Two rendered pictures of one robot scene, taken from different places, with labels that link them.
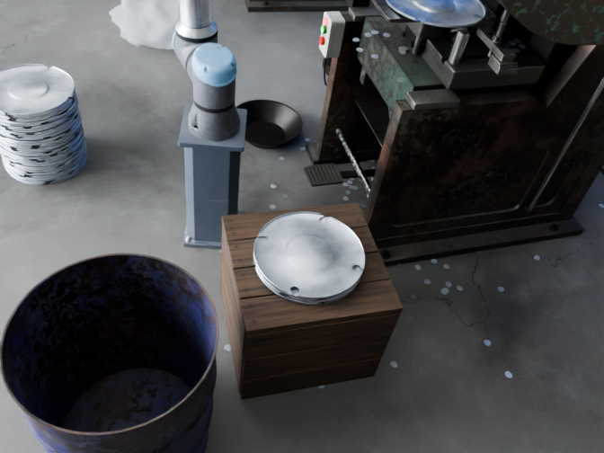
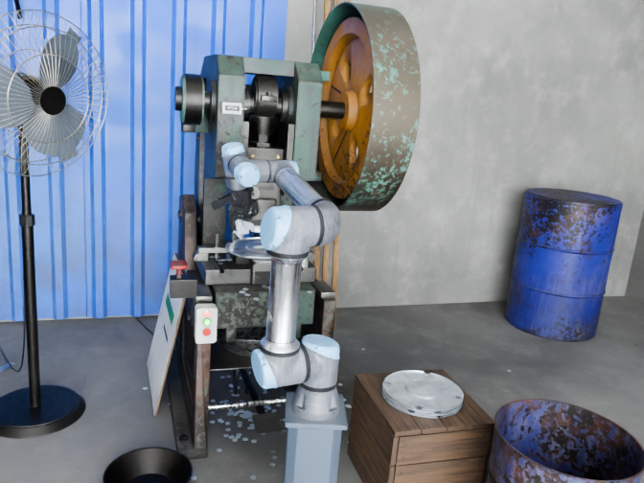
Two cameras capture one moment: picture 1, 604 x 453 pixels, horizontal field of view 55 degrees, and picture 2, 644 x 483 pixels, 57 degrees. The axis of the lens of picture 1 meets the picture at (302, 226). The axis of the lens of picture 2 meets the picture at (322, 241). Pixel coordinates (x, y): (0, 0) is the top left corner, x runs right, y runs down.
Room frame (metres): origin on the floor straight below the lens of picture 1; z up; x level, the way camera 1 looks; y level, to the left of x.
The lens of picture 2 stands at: (1.25, 1.95, 1.41)
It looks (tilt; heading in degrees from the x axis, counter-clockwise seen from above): 14 degrees down; 274
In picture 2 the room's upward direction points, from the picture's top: 5 degrees clockwise
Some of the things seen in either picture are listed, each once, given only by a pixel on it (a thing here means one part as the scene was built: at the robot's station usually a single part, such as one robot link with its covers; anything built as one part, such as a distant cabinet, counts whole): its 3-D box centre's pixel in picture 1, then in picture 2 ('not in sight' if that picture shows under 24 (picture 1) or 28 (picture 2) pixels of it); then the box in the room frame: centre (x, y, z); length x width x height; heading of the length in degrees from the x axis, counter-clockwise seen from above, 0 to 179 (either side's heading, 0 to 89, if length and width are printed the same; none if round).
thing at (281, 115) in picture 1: (265, 128); (149, 481); (1.92, 0.22, 0.04); 0.30 x 0.30 x 0.07
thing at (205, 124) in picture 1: (214, 111); (316, 393); (1.35, 0.31, 0.50); 0.15 x 0.15 x 0.10
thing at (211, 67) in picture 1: (213, 75); (317, 358); (1.36, 0.31, 0.62); 0.13 x 0.12 x 0.14; 33
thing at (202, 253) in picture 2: not in sight; (214, 246); (1.86, -0.31, 0.76); 0.17 x 0.06 x 0.10; 24
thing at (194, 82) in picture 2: not in sight; (197, 104); (1.94, -0.30, 1.31); 0.22 x 0.12 x 0.22; 114
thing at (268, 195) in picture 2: not in sight; (261, 180); (1.69, -0.34, 1.04); 0.17 x 0.15 x 0.30; 114
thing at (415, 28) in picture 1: (413, 25); (264, 267); (1.63, -0.22, 0.72); 0.25 x 0.14 x 0.14; 114
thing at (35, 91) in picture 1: (28, 88); not in sight; (1.55, 0.98, 0.31); 0.29 x 0.29 x 0.01
